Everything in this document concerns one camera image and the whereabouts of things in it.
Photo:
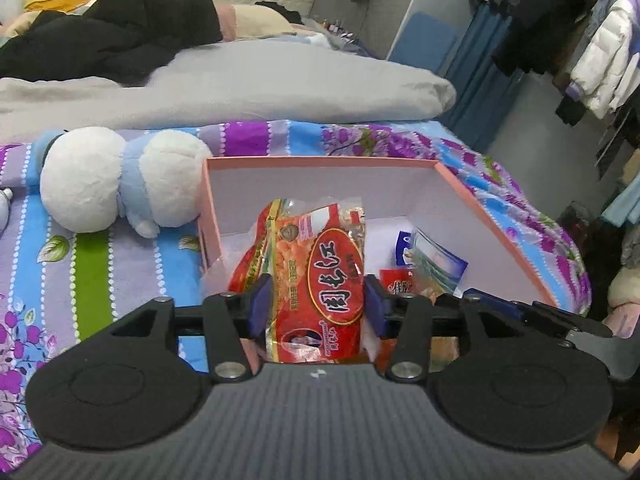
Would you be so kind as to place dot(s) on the small red snack packet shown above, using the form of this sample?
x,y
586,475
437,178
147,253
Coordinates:
x,y
395,282

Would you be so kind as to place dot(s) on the blue curtain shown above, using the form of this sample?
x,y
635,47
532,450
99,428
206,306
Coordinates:
x,y
485,85

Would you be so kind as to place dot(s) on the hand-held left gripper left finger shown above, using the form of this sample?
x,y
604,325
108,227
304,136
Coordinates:
x,y
260,305

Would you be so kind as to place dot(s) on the orange oval label snack packet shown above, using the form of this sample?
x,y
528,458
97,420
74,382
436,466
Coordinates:
x,y
305,260

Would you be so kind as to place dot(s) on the small black garment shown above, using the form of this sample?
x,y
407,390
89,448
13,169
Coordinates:
x,y
285,12

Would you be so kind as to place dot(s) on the brown clear snack packet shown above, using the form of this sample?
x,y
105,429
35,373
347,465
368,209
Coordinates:
x,y
442,351

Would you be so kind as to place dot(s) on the cream fluffy garment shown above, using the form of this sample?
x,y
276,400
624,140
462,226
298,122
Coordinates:
x,y
625,285

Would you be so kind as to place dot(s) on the clear blue edged snack packet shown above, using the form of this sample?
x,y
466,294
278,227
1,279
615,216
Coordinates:
x,y
437,260

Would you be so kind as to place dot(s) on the grey duvet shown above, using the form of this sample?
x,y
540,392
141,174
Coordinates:
x,y
275,85

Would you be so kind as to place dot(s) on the beige pillow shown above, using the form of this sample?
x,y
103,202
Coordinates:
x,y
260,22

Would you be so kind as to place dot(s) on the light blue garment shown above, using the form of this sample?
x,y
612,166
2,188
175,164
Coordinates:
x,y
625,205

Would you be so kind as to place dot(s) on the pink cloth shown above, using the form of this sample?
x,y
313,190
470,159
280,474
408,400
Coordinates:
x,y
227,20

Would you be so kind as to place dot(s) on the white puffer jacket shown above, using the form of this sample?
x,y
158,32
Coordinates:
x,y
610,50

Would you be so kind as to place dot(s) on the black clothing heap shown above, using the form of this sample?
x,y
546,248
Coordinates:
x,y
125,25

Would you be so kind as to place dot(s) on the blue white snack packet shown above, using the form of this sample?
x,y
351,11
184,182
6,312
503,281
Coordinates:
x,y
404,247

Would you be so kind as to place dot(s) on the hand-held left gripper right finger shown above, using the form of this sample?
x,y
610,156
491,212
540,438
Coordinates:
x,y
377,307

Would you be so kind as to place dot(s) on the purple floral bedsheet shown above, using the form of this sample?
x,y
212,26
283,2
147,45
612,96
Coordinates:
x,y
90,270

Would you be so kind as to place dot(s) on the pink cardboard box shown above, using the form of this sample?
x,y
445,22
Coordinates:
x,y
320,180

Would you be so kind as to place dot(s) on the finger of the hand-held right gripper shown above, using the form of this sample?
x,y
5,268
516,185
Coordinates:
x,y
565,317

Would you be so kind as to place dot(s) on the white and blue plush toy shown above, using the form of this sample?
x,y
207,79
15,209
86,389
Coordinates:
x,y
85,180

